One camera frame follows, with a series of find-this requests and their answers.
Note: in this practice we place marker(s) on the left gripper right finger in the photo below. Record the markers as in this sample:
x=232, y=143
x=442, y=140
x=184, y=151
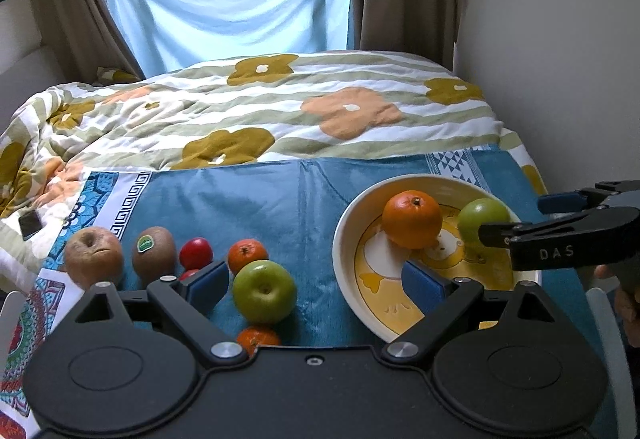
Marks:
x=451, y=308

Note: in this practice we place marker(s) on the floral striped duvet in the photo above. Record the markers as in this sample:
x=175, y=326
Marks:
x=336, y=104

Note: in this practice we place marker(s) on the person right hand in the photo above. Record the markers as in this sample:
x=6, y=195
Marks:
x=627, y=307

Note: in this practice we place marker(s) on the brownish wrinkled apple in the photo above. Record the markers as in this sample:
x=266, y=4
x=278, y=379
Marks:
x=93, y=255

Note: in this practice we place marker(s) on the brown kiwi with sticker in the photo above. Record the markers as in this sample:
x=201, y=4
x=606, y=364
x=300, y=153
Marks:
x=154, y=254

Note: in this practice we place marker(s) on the black smartphone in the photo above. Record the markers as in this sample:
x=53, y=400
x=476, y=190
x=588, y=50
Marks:
x=30, y=224

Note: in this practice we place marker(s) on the blue patterned cloth mat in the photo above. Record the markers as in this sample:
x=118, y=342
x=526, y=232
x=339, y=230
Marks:
x=106, y=370

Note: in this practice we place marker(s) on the small mandarin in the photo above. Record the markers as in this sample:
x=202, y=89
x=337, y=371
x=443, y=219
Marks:
x=255, y=336
x=243, y=252

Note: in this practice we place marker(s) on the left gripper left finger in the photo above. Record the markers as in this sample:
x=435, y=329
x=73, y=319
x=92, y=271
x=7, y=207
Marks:
x=184, y=306

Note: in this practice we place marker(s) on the left brown curtain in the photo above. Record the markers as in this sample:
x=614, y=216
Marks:
x=83, y=37

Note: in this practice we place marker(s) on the cream yellow fruit bowl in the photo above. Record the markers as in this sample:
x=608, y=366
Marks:
x=368, y=266

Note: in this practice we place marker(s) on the light blue window sheet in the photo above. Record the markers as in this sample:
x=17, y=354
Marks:
x=167, y=35

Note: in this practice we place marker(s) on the large orange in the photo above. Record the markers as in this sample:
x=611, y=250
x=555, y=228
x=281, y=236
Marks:
x=412, y=219

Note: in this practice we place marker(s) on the red tomato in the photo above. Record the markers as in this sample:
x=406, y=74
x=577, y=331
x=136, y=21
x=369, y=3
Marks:
x=188, y=273
x=196, y=254

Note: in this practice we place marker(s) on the green apple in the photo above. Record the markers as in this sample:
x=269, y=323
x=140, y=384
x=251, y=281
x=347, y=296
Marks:
x=475, y=214
x=264, y=292

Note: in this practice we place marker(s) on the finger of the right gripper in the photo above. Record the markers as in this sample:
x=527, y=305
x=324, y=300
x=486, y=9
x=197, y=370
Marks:
x=603, y=193
x=601, y=236

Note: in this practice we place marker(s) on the grey headboard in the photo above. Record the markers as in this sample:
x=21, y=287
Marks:
x=34, y=73

